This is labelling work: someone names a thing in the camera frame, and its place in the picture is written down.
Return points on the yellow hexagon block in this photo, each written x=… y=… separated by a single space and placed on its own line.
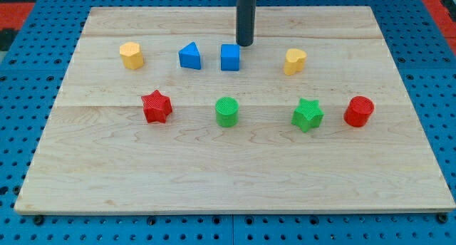
x=131 y=55

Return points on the blue cube block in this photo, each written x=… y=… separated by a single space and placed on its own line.
x=230 y=57

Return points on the red cylinder block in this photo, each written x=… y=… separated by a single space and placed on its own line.
x=358 y=111

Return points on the light wooden board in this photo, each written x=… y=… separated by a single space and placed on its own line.
x=99 y=156

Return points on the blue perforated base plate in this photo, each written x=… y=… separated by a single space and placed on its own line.
x=31 y=74

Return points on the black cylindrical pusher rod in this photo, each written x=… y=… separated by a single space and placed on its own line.
x=245 y=22

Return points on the green star block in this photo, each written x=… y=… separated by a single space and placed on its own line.
x=307 y=115

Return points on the red star block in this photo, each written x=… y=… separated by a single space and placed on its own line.
x=156 y=107

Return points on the blue triangle block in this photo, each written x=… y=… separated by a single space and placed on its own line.
x=190 y=57

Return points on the yellow heart block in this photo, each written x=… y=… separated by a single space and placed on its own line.
x=294 y=62

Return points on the green cylinder block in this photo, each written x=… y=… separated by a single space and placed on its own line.
x=227 y=112

